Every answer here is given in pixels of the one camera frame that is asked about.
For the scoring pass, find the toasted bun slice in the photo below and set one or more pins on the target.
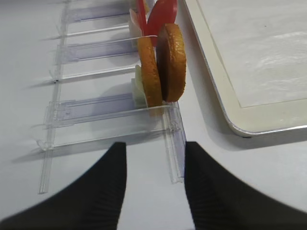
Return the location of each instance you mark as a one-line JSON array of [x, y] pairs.
[[150, 76]]

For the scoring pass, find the thin red tomato slice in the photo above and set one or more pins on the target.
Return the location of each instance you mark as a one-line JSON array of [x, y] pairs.
[[141, 17]]

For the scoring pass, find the clear acrylic left rack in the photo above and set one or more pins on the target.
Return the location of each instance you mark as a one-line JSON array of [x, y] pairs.
[[92, 105]]

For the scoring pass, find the brown-faced bun slice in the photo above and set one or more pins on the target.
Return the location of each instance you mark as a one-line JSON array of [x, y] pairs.
[[171, 62]]

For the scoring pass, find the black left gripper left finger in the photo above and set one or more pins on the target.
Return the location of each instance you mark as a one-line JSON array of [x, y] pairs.
[[92, 202]]

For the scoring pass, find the white tray liner paper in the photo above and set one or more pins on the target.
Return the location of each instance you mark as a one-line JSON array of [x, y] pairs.
[[263, 46]]

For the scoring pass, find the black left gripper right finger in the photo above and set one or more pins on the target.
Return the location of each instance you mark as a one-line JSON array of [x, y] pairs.
[[220, 201]]

